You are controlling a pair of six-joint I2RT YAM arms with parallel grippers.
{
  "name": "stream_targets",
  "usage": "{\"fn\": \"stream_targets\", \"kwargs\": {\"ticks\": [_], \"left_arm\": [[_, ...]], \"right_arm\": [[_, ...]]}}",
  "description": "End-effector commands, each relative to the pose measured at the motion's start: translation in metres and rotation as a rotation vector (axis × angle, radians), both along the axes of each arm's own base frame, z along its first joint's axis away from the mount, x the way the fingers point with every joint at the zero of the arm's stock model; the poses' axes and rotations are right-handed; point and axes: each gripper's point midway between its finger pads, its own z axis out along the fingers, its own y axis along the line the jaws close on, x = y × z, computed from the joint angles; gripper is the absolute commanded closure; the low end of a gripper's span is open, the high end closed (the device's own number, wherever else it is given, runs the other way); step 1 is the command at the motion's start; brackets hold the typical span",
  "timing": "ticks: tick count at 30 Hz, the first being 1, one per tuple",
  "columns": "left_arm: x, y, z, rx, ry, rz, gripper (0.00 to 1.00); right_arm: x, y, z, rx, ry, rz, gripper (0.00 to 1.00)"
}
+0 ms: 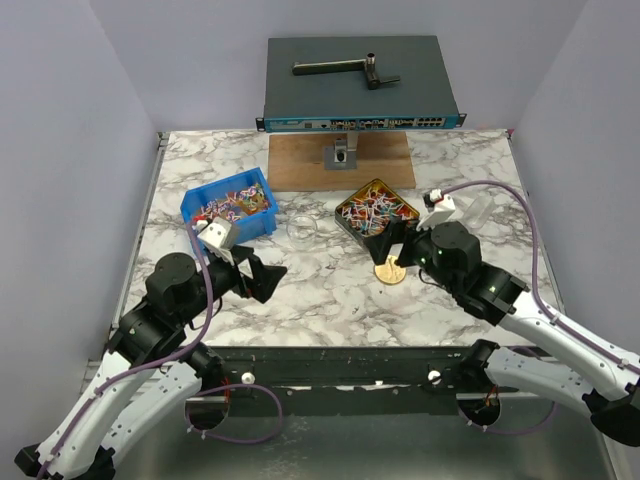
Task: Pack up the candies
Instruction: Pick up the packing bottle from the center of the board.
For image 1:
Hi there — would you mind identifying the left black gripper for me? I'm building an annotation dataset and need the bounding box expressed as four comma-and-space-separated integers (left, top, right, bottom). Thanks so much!
180, 243, 288, 324

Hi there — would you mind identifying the square tin of lollipops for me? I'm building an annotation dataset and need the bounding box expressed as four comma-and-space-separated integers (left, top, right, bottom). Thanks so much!
334, 178, 420, 249

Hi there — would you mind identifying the gold jar lid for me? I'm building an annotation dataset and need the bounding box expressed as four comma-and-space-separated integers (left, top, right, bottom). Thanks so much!
374, 255, 406, 285

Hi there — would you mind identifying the clear glass jar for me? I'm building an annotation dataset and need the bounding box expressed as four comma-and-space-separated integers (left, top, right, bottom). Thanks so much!
286, 214, 318, 251

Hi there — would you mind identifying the blue plastic candy bin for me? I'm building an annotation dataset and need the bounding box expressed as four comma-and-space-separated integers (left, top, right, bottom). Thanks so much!
180, 168, 278, 243

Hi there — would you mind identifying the clear plastic scoop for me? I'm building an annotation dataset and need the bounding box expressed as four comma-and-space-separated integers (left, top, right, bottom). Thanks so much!
462, 196, 495, 231

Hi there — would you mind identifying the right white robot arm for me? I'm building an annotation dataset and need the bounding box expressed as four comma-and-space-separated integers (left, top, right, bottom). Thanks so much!
364, 221, 639, 447

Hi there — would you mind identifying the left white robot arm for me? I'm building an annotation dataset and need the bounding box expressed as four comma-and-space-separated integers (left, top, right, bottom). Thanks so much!
15, 246, 287, 479

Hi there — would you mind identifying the grey metal stand base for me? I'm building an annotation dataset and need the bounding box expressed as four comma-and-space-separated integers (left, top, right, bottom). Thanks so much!
323, 131, 358, 170

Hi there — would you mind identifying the wooden board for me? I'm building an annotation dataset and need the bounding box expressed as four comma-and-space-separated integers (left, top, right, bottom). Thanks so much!
267, 131, 416, 192

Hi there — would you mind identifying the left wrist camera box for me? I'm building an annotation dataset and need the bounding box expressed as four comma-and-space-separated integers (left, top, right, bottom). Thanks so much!
196, 217, 240, 251

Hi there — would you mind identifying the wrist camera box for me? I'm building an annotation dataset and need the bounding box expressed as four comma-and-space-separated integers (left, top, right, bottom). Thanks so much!
417, 189, 456, 231
196, 217, 240, 251

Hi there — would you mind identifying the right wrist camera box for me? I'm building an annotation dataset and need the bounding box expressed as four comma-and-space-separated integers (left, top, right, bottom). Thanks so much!
417, 189, 456, 231

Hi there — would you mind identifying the grey network switch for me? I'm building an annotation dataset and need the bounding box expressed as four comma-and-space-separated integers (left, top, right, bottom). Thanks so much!
256, 35, 466, 133

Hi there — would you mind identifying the black front mounting rail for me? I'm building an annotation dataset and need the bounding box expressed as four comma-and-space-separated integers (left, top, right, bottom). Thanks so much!
102, 344, 551, 419

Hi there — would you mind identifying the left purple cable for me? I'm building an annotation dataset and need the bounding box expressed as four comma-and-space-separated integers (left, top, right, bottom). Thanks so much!
34, 219, 284, 480

